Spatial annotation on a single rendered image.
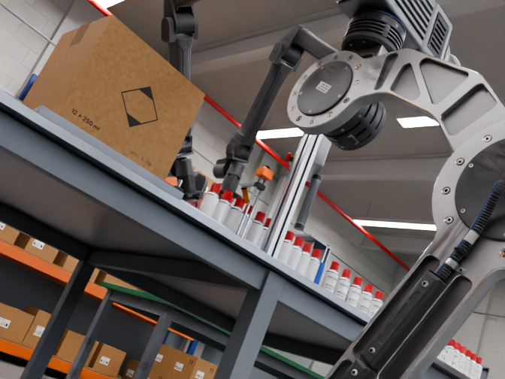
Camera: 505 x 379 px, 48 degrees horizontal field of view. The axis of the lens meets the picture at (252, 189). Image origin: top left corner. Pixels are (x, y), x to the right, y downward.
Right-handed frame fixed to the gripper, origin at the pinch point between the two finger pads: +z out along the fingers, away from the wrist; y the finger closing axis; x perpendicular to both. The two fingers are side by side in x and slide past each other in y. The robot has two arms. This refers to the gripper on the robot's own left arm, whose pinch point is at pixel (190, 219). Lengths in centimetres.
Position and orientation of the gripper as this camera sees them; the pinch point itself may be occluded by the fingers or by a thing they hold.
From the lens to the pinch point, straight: 185.3
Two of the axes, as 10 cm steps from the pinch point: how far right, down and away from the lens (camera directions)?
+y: -6.1, 0.1, 7.9
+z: 1.2, 9.9, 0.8
